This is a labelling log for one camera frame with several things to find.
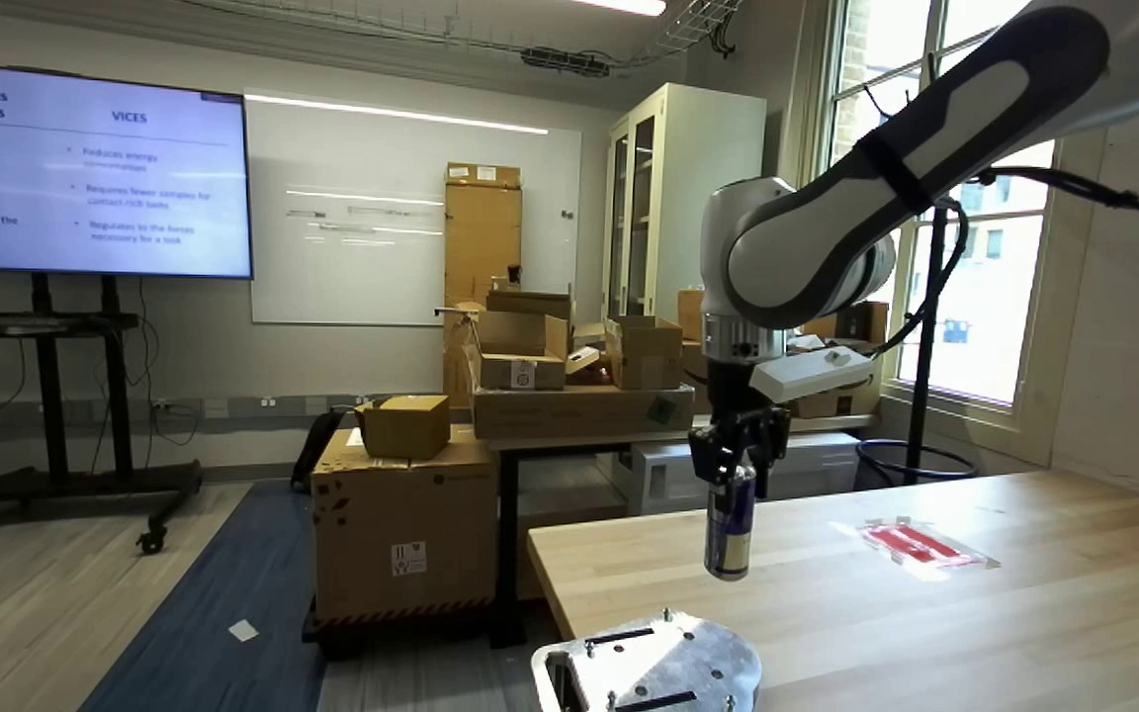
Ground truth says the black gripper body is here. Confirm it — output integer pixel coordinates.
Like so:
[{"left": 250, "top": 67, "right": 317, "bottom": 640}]
[{"left": 702, "top": 353, "right": 772, "bottom": 468}]

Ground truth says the silver drink can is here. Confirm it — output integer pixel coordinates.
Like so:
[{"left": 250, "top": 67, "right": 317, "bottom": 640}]
[{"left": 702, "top": 462, "right": 760, "bottom": 586}]

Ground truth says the medium brown cardboard box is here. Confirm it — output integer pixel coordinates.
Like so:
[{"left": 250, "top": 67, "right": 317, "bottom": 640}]
[{"left": 611, "top": 312, "right": 686, "bottom": 396}]

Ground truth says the long flat cardboard box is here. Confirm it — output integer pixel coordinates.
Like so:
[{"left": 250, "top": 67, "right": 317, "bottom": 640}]
[{"left": 472, "top": 385, "right": 698, "bottom": 447}]

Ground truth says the cardboard box by window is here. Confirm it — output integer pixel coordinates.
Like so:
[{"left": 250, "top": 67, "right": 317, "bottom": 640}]
[{"left": 834, "top": 298, "right": 892, "bottom": 353}]

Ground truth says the red item in clear packet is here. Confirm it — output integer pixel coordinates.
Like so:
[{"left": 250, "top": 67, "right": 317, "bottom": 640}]
[{"left": 841, "top": 510, "right": 1000, "bottom": 582}]

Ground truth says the black pole stand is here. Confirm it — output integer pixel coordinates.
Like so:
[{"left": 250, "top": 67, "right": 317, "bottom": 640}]
[{"left": 854, "top": 192, "right": 983, "bottom": 494}]

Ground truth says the small cardboard box white label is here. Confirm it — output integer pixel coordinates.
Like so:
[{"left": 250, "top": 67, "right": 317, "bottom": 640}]
[{"left": 480, "top": 349, "right": 569, "bottom": 396}]

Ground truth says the white glass door cabinet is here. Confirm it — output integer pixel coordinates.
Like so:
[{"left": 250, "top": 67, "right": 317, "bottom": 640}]
[{"left": 602, "top": 80, "right": 772, "bottom": 327}]

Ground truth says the silver metal mounting plate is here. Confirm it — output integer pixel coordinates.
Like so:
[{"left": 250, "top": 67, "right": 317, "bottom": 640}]
[{"left": 527, "top": 610, "right": 766, "bottom": 712}]

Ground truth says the open brown cardboard box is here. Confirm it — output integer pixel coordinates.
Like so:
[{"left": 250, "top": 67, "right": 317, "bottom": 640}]
[{"left": 480, "top": 284, "right": 577, "bottom": 359}]

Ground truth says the large window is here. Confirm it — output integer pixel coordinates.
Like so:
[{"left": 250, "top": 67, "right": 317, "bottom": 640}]
[{"left": 820, "top": 0, "right": 1061, "bottom": 410}]

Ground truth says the tall upright cardboard box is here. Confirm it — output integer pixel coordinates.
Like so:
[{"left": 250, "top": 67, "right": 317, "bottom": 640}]
[{"left": 444, "top": 158, "right": 527, "bottom": 312}]

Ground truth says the small cube cardboard box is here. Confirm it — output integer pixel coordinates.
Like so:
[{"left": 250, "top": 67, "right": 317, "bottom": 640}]
[{"left": 356, "top": 390, "right": 453, "bottom": 462}]

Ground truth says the large labelled cardboard box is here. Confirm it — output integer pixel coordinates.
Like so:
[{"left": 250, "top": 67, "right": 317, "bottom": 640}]
[{"left": 308, "top": 424, "right": 505, "bottom": 630}]

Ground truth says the ceiling light panel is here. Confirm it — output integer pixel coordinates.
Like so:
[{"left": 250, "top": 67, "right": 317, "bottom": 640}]
[{"left": 574, "top": 0, "right": 667, "bottom": 19}]

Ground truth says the black rolling screen stand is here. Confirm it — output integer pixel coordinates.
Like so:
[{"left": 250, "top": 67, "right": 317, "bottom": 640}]
[{"left": 0, "top": 270, "right": 205, "bottom": 557}]

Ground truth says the large display screen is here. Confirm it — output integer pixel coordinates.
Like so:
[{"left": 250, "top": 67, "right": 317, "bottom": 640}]
[{"left": 0, "top": 54, "right": 257, "bottom": 284}]

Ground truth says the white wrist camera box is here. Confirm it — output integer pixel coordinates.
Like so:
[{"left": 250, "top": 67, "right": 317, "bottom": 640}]
[{"left": 746, "top": 345, "right": 879, "bottom": 406}]

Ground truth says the wall whiteboard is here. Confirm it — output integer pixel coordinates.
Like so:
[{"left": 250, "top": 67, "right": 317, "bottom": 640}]
[{"left": 246, "top": 91, "right": 585, "bottom": 327}]

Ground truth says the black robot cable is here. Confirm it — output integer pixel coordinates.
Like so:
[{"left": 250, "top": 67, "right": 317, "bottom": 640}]
[{"left": 971, "top": 163, "right": 1139, "bottom": 221}]

